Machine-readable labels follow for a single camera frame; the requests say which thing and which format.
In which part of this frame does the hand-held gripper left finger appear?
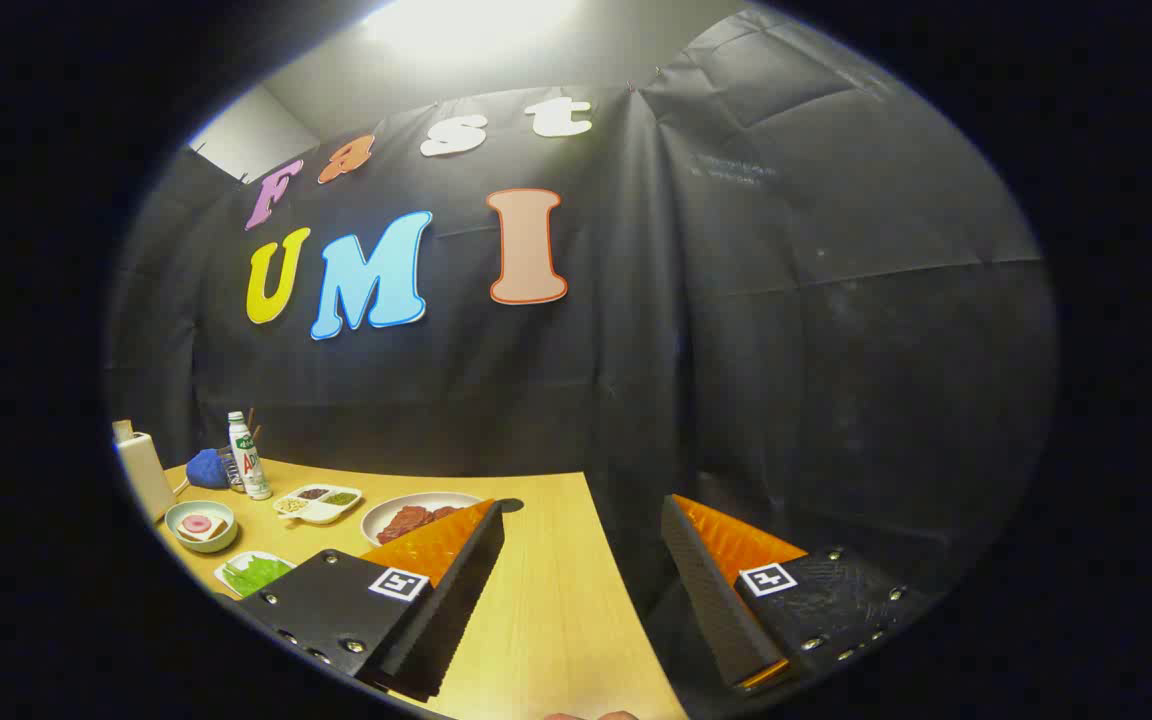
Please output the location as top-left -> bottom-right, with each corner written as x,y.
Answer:
234,498 -> 506,703

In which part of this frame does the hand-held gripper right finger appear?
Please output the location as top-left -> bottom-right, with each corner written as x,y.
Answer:
660,493 -> 929,693

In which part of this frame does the green lettuce leaf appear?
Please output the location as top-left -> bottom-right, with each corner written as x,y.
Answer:
224,555 -> 293,595

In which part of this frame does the white round meat plate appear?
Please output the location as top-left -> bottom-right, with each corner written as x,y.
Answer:
361,492 -> 485,546

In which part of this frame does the white divided dish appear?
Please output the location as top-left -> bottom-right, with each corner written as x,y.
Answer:
273,484 -> 363,525

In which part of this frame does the small white plate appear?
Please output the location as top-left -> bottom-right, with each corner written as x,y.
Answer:
214,551 -> 297,599

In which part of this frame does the white bottle with green cap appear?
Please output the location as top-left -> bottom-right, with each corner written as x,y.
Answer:
228,411 -> 273,500

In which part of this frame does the black backdrop cloth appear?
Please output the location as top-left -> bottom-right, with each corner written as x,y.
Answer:
106,10 -> 1057,641

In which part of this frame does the light green plate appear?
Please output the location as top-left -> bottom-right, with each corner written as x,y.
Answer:
165,501 -> 239,554

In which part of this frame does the blue oven mitt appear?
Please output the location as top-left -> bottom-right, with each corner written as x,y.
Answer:
186,449 -> 232,489

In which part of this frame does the white toaster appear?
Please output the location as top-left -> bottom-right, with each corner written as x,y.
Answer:
114,430 -> 178,523

